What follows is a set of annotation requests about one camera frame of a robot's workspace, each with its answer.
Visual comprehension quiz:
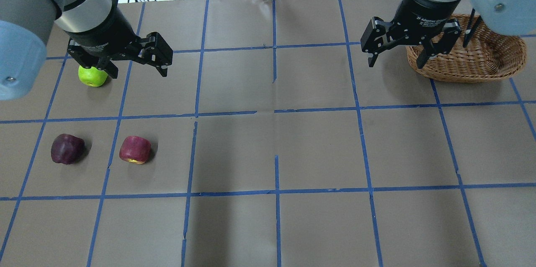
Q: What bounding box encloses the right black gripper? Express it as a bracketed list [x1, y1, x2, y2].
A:
[361, 0, 461, 69]

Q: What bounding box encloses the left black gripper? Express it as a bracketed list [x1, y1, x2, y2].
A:
[55, 11, 173, 80]

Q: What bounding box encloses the green apple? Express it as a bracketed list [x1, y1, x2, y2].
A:
[78, 66, 108, 87]

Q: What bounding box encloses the dark red apple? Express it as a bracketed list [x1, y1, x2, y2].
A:
[51, 133, 85, 165]

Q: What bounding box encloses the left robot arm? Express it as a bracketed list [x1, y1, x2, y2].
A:
[0, 0, 173, 100]

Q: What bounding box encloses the wicker basket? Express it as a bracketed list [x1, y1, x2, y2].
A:
[406, 23, 527, 83]

